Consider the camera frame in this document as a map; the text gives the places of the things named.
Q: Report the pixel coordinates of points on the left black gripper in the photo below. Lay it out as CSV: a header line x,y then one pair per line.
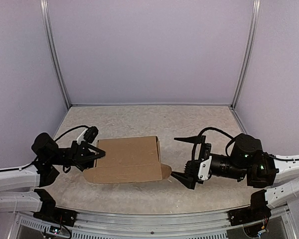
x,y
79,155

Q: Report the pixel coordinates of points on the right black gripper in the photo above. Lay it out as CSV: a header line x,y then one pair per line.
x,y
188,180

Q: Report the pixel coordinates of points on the brown cardboard box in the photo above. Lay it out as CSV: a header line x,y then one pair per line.
x,y
128,160

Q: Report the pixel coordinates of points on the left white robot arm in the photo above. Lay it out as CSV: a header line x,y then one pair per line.
x,y
22,188

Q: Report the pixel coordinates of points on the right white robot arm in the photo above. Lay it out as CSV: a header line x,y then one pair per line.
x,y
276,176

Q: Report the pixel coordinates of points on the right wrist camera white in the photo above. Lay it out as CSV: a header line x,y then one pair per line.
x,y
204,170

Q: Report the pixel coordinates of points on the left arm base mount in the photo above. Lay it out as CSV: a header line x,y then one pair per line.
x,y
59,216

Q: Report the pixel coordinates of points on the front aluminium frame rail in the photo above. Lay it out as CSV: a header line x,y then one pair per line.
x,y
203,225

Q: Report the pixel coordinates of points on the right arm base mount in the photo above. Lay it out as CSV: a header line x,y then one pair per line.
x,y
257,210

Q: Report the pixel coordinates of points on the left aluminium frame post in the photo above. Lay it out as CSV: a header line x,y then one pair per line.
x,y
53,52

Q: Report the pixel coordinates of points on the aluminium frame post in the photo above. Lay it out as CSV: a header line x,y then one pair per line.
x,y
53,52
247,54

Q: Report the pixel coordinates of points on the right aluminium frame post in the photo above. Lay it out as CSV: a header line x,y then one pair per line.
x,y
247,54

